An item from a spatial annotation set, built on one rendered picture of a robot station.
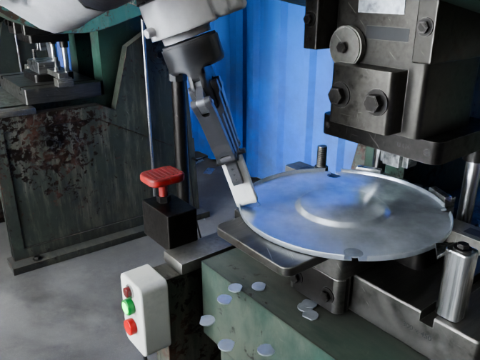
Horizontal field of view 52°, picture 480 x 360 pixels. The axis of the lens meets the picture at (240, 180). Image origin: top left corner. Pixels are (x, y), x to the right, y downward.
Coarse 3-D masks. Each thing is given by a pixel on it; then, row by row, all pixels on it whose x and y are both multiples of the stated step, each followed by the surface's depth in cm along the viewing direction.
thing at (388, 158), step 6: (384, 156) 74; (390, 156) 73; (396, 156) 72; (402, 156) 72; (384, 162) 74; (390, 162) 73; (396, 162) 73; (402, 162) 73; (408, 162) 72; (414, 162) 73; (408, 168) 72
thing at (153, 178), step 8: (160, 168) 91; (168, 168) 90; (144, 176) 87; (152, 176) 86; (160, 176) 87; (168, 176) 87; (176, 176) 87; (152, 184) 85; (160, 184) 85; (168, 184) 86; (160, 192) 89
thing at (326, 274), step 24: (240, 216) 67; (240, 240) 61; (264, 240) 61; (264, 264) 57; (288, 264) 56; (312, 264) 57; (336, 264) 65; (360, 264) 67; (312, 288) 70; (336, 288) 66; (336, 312) 68
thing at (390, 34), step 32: (352, 0) 65; (384, 0) 61; (416, 0) 58; (352, 32) 65; (384, 32) 62; (352, 64) 65; (384, 64) 64; (416, 64) 60; (448, 64) 62; (352, 96) 65; (384, 96) 61; (416, 96) 61; (448, 96) 64; (384, 128) 62; (416, 128) 62; (448, 128) 66
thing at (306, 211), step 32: (256, 192) 74; (288, 192) 74; (320, 192) 73; (352, 192) 73; (384, 192) 74; (416, 192) 74; (256, 224) 64; (288, 224) 64; (320, 224) 64; (352, 224) 64; (384, 224) 64; (416, 224) 64; (448, 224) 64; (320, 256) 57; (384, 256) 56
